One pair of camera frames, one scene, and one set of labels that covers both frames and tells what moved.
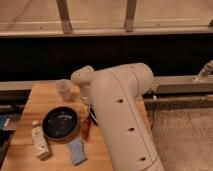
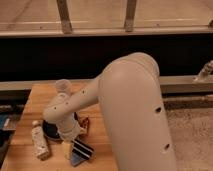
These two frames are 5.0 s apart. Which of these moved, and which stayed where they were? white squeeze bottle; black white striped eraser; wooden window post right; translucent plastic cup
Moved: black white striped eraser
Stayed: white squeeze bottle; wooden window post right; translucent plastic cup
